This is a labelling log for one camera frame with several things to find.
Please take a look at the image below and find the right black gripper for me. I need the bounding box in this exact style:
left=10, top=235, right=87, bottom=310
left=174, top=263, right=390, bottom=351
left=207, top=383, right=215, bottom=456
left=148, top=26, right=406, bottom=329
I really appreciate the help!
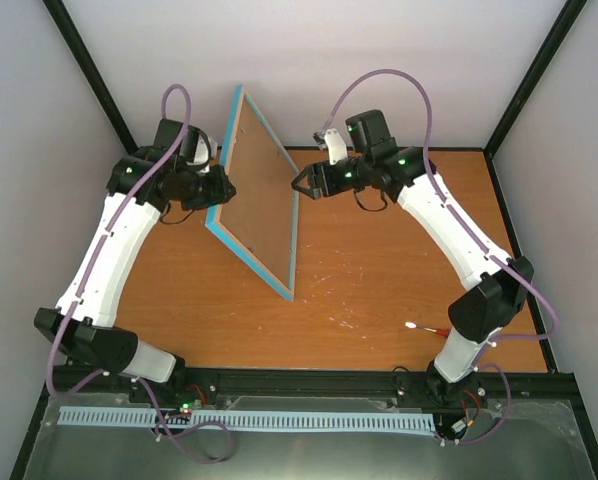
left=291, top=155, right=371, bottom=200

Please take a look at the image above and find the blue wooden photo frame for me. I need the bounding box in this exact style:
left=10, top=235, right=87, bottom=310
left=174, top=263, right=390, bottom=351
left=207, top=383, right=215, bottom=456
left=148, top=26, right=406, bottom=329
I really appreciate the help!
left=205, top=85, right=299, bottom=301

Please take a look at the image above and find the red purple handled screwdriver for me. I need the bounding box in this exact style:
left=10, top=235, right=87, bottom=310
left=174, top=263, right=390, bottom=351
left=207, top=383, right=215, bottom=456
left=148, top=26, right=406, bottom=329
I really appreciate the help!
left=404, top=321, right=450, bottom=338

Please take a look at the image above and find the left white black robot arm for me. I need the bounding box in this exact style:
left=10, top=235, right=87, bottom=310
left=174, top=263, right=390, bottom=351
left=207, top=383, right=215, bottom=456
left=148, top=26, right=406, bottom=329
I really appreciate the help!
left=34, top=119, right=236, bottom=403

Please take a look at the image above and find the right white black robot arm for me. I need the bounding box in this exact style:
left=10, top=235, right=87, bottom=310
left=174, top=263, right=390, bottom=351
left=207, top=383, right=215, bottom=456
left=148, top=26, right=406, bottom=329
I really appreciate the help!
left=291, top=110, right=534, bottom=405

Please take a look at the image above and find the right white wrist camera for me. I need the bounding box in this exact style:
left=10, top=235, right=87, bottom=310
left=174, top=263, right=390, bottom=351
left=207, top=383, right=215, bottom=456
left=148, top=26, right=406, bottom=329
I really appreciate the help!
left=313, top=128, right=348, bottom=165

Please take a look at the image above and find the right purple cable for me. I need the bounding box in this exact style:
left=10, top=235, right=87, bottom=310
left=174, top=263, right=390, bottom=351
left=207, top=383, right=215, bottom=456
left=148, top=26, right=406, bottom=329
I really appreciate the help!
left=323, top=68, right=559, bottom=446

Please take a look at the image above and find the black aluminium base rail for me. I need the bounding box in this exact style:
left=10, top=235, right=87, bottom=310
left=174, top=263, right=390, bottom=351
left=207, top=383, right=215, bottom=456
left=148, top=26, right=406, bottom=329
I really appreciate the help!
left=46, top=366, right=578, bottom=409

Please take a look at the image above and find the black enclosure frame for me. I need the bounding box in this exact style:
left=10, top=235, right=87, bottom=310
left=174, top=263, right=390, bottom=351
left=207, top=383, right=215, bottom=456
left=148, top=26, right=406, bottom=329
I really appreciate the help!
left=8, top=0, right=598, bottom=480

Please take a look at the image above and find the light blue slotted cable duct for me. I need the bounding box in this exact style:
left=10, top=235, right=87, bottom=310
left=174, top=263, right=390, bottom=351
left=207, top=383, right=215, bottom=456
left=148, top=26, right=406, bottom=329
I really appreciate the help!
left=56, top=406, right=435, bottom=436

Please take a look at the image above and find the grey metal base plate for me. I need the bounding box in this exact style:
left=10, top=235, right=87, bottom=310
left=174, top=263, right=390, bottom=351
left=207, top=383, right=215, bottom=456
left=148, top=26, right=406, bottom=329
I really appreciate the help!
left=23, top=394, right=596, bottom=479

